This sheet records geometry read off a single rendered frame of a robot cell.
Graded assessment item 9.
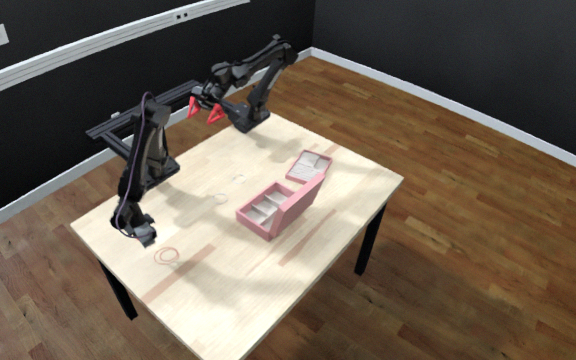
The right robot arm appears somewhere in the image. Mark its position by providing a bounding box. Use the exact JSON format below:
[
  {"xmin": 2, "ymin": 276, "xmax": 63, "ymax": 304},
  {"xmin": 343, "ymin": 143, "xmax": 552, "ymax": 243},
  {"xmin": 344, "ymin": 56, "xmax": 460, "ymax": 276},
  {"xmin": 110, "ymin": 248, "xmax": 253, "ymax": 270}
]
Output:
[{"xmin": 110, "ymin": 99, "xmax": 180, "ymax": 231}]

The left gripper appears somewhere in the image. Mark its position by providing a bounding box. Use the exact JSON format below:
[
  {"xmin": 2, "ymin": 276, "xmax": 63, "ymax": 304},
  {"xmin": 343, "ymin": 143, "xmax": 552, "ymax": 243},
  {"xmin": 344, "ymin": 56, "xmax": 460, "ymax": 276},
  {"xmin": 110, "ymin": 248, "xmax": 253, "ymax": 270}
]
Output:
[{"xmin": 187, "ymin": 82, "xmax": 225, "ymax": 125}]

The pink jewelry box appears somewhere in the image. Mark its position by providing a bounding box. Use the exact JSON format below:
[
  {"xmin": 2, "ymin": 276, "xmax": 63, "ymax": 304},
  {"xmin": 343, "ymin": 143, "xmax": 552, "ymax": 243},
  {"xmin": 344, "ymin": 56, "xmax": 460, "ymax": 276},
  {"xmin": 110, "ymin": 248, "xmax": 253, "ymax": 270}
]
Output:
[{"xmin": 236, "ymin": 172, "xmax": 326, "ymax": 242}]

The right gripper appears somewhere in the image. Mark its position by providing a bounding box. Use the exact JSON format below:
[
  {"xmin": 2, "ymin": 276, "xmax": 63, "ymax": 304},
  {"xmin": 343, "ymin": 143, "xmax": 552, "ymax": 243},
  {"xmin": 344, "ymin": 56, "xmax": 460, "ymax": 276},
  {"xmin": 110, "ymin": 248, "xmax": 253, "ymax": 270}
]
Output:
[{"xmin": 125, "ymin": 210, "xmax": 156, "ymax": 244}]

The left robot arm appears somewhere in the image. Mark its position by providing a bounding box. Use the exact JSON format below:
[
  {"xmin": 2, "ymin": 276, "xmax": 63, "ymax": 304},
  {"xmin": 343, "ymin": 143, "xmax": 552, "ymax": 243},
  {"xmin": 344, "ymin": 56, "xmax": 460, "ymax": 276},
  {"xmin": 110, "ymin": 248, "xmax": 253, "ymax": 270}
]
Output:
[{"xmin": 213, "ymin": 34, "xmax": 298, "ymax": 131}]

